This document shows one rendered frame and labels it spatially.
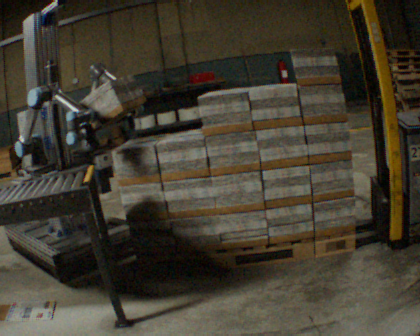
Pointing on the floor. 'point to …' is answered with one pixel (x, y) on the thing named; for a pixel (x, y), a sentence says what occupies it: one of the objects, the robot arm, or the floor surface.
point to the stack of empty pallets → (406, 67)
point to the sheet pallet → (2, 163)
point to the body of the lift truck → (418, 173)
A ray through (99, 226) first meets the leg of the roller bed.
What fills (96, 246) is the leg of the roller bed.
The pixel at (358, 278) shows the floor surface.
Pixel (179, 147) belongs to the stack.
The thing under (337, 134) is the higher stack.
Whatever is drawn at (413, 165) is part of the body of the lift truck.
